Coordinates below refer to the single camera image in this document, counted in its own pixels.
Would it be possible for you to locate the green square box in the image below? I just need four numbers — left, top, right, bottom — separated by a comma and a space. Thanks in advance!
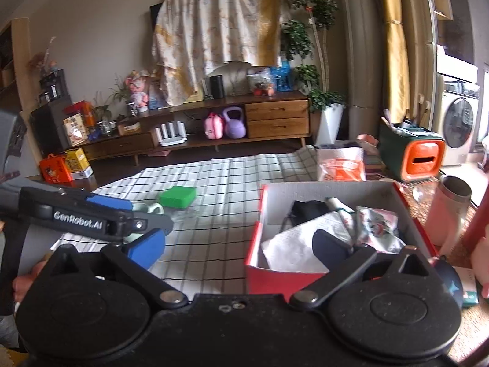
158, 185, 197, 211

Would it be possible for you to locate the white and teal box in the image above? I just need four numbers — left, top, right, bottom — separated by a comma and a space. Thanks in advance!
461, 268, 479, 309

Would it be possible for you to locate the white washing machine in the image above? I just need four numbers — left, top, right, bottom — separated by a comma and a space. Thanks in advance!
437, 78, 482, 167

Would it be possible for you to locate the white checked blanket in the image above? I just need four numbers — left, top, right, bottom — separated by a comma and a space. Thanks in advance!
50, 145, 325, 295

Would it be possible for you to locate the black speaker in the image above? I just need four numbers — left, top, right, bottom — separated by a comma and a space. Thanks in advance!
211, 74, 225, 100

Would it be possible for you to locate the pink thermos cup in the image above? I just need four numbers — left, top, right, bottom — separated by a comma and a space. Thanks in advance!
425, 175, 473, 246

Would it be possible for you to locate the black cloth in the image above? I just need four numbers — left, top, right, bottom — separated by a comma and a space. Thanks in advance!
283, 200, 331, 228

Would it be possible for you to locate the red orange box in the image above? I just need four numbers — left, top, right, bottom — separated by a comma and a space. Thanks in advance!
67, 100, 96, 127

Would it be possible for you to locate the mint green cup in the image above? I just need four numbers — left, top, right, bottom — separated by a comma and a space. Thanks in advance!
124, 202, 166, 244

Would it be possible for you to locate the orange gift bag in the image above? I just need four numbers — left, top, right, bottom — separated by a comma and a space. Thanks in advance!
39, 154, 73, 184

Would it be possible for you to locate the yellow carton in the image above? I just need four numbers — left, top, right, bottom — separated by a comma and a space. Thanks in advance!
65, 148, 94, 180

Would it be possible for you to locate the red cardboard box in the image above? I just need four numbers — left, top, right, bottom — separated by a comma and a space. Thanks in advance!
244, 181, 440, 302

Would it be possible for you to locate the blue packaging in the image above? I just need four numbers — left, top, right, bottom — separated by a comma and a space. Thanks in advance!
270, 65, 293, 92

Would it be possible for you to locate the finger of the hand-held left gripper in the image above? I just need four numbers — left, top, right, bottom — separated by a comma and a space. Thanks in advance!
57, 187, 134, 213
130, 211, 174, 238

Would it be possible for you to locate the festive print tote bag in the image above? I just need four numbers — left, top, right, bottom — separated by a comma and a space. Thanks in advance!
325, 197, 407, 255

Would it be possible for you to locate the black coffee machine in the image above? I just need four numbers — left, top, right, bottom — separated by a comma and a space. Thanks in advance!
39, 69, 69, 104

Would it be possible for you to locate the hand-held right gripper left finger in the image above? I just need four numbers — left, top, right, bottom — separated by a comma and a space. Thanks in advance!
38, 228, 189, 310

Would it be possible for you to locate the tall potted tree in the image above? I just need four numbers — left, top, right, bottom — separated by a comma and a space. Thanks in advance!
281, 0, 348, 146

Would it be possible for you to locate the dark blue star cap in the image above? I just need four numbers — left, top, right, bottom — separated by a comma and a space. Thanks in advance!
436, 258, 465, 307

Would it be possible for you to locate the yellow curtain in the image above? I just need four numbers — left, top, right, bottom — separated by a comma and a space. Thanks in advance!
378, 0, 411, 123

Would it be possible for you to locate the purple kettlebell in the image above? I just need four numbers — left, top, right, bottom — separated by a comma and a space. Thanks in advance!
222, 106, 246, 139

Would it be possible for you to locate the clear bag of fruit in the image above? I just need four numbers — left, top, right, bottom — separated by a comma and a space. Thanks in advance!
246, 68, 276, 97

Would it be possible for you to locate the black cabinet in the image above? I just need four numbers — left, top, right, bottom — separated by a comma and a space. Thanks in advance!
30, 101, 73, 154

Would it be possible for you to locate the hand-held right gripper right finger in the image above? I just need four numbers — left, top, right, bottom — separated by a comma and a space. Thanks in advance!
289, 229, 434, 310

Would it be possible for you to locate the white router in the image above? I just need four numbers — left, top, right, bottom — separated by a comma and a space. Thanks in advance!
151, 120, 189, 147

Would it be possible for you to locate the wooden media cabinet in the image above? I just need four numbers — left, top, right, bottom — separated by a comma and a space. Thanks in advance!
72, 91, 312, 161

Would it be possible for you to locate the beige printed box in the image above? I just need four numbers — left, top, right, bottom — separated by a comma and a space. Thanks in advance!
63, 114, 89, 146

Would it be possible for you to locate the pink doll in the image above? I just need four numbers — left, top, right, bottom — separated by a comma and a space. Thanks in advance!
126, 71, 151, 113

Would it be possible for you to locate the dried flower decoration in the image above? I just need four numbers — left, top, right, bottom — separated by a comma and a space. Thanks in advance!
30, 37, 59, 78

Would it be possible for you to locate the floral cover cloth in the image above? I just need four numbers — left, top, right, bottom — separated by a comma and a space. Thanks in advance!
152, 0, 285, 106

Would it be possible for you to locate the orange and white plastic bag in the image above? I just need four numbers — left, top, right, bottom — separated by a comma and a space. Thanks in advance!
317, 147, 367, 182

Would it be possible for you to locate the small potted plant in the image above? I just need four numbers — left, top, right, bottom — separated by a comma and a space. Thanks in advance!
109, 84, 140, 117

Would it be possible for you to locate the person's left hand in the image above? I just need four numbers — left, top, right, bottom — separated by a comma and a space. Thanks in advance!
13, 262, 48, 303

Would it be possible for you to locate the green and orange storage bin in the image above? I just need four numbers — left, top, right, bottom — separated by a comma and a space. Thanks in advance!
378, 120, 447, 182

